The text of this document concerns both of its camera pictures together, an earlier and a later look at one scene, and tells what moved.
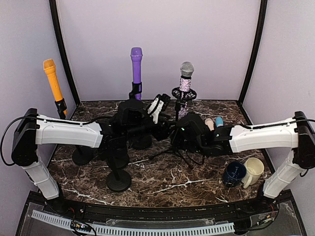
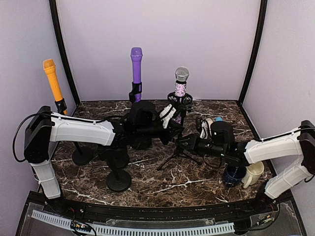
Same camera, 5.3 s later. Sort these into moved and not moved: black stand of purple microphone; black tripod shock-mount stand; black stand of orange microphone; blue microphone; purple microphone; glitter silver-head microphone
Moved: glitter silver-head microphone; black tripod shock-mount stand
Not moved: black stand of orange microphone; blue microphone; purple microphone; black stand of purple microphone
